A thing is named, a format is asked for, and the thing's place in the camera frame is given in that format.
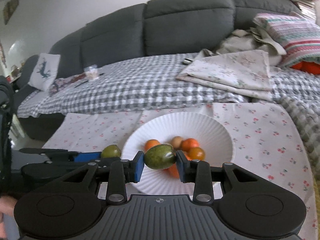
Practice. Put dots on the large orange mandarin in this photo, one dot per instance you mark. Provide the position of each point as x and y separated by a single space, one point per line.
173 171

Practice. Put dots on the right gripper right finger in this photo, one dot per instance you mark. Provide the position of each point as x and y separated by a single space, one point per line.
197 172

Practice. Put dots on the striped colourful pillow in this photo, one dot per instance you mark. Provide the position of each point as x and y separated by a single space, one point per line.
297 35

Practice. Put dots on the small black white object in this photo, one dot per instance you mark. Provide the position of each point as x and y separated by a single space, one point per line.
187 61

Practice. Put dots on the green fruit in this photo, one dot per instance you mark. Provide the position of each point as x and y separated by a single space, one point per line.
111 151
160 157

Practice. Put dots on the white bird print cushion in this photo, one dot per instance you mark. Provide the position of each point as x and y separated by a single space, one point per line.
45 71

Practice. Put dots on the folded floral cloth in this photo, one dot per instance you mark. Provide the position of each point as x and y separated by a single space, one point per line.
246 73

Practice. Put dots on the floral patterned pouch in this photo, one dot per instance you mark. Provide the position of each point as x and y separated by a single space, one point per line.
61 83

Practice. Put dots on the white ribbed plate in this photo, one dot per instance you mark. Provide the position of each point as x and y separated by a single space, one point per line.
214 139

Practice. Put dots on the brown kiwi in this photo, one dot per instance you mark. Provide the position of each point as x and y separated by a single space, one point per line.
176 142

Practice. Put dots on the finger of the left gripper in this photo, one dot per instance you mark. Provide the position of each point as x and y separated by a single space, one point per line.
106 162
85 157

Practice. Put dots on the cherry print tablecloth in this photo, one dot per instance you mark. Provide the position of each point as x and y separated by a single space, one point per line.
265 142

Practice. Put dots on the small yellow orange fruit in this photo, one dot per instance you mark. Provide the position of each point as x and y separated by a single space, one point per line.
196 153

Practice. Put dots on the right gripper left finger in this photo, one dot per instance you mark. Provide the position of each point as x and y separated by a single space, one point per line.
122 172

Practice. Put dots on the grey checkered blanket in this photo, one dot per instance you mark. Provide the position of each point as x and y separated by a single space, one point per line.
150 83

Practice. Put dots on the person's left hand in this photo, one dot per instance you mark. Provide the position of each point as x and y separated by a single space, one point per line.
7 205

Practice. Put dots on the dark grey sofa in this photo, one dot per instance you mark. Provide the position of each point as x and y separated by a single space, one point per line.
154 28

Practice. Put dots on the clear cotton swab box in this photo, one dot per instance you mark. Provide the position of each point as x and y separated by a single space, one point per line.
91 72

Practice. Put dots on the red tomato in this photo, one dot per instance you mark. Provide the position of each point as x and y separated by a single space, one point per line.
187 156

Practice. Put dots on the beige crumpled cloth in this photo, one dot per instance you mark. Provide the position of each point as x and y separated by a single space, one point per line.
247 40

